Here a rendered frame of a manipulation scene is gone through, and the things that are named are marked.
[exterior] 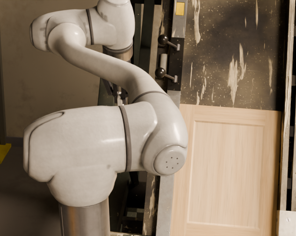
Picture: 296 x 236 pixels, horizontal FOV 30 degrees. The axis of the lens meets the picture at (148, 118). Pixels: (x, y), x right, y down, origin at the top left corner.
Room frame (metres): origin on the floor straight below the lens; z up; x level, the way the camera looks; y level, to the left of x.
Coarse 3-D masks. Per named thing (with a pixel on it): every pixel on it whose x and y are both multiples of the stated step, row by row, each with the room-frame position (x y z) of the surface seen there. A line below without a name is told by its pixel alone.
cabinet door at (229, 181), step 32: (192, 128) 1.84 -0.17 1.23; (224, 128) 1.84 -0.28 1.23; (256, 128) 1.84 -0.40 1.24; (192, 160) 1.78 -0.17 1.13; (224, 160) 1.78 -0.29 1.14; (256, 160) 1.77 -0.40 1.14; (192, 192) 1.72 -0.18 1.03; (224, 192) 1.71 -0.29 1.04; (256, 192) 1.71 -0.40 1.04; (192, 224) 1.65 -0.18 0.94; (224, 224) 1.65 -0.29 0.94; (256, 224) 1.65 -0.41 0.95
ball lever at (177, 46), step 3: (159, 36) 1.89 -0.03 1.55; (162, 36) 1.89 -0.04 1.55; (165, 36) 1.89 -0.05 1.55; (159, 39) 1.88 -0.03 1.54; (162, 39) 1.88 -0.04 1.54; (165, 39) 1.88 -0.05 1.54; (159, 42) 1.88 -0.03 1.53; (162, 42) 1.88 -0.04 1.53; (165, 42) 1.88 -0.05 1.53; (168, 42) 1.92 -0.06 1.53; (171, 45) 1.94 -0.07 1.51; (174, 45) 1.95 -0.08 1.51; (177, 45) 1.96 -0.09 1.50; (174, 48) 1.96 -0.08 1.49; (177, 48) 1.96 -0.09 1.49
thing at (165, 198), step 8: (176, 0) 2.08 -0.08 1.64; (184, 0) 2.08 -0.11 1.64; (184, 8) 2.09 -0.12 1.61; (176, 16) 2.04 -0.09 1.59; (184, 16) 2.04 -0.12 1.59; (176, 24) 2.03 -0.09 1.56; (184, 24) 2.03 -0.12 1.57; (176, 32) 2.01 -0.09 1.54; (184, 32) 2.01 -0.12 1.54; (176, 96) 1.88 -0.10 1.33; (176, 104) 1.87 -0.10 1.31; (160, 176) 1.73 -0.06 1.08; (168, 176) 1.73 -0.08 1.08; (160, 184) 1.71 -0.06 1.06; (168, 184) 1.71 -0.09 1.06; (160, 192) 1.70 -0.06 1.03; (168, 192) 1.70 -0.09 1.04; (160, 200) 1.68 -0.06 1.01; (168, 200) 1.68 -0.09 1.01; (160, 208) 1.67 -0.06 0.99; (168, 208) 1.67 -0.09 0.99; (160, 216) 1.65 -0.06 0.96; (168, 216) 1.65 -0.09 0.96; (160, 224) 1.64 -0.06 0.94; (168, 224) 1.64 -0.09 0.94; (160, 232) 1.62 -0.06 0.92; (168, 232) 1.62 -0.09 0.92
